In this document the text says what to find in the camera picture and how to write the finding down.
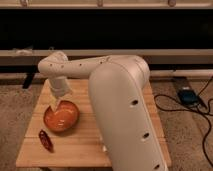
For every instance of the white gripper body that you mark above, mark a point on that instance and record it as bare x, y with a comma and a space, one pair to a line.
59, 86

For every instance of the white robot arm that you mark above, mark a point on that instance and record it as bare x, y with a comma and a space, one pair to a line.
115, 84

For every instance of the orange bowl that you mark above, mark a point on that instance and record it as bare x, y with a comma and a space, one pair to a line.
63, 118

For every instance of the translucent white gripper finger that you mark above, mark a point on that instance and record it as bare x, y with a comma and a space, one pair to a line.
53, 103
57, 102

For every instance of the dark red pepper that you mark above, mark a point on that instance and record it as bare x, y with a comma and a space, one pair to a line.
45, 141

